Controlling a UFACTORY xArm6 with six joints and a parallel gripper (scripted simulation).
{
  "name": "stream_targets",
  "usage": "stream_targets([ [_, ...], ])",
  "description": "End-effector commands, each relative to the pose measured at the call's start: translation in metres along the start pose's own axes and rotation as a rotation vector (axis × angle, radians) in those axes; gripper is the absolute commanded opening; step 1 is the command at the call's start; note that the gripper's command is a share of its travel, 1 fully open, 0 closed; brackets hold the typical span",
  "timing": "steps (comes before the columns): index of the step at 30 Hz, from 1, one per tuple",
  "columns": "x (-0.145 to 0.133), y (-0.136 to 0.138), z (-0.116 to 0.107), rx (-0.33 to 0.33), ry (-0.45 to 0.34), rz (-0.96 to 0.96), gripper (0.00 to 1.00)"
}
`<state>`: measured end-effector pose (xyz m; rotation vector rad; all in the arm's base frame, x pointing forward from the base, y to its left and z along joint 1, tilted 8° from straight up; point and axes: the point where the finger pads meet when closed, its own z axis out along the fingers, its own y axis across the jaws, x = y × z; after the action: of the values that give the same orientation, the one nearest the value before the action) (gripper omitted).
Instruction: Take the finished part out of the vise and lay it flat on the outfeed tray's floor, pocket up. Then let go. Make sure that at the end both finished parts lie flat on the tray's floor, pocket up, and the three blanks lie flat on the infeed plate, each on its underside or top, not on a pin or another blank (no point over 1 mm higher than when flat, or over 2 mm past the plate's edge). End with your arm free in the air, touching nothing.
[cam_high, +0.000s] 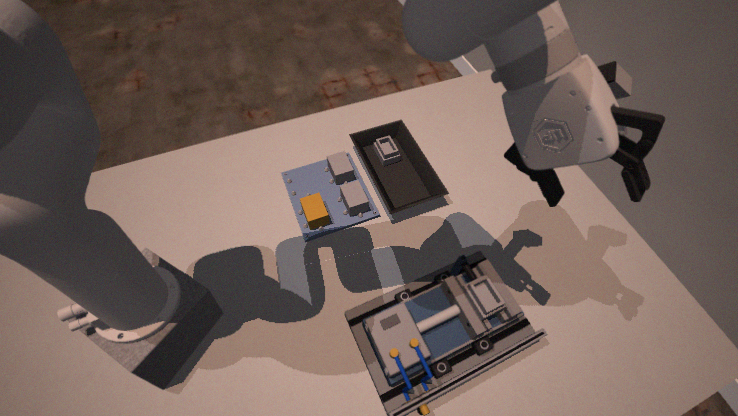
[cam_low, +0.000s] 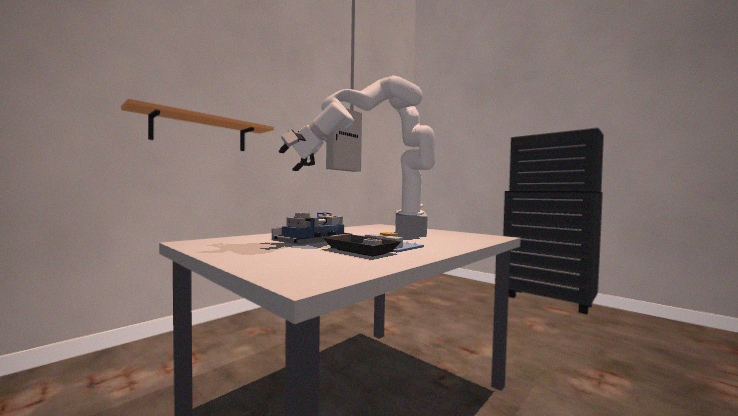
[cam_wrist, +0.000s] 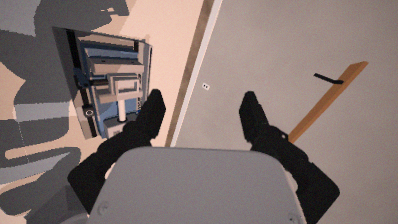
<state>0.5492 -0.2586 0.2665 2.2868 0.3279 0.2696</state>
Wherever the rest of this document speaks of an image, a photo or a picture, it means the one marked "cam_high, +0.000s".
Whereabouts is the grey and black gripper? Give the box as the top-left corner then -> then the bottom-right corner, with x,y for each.
502,52 -> 665,207

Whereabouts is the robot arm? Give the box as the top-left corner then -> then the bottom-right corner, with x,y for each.
0,0 -> 579,344

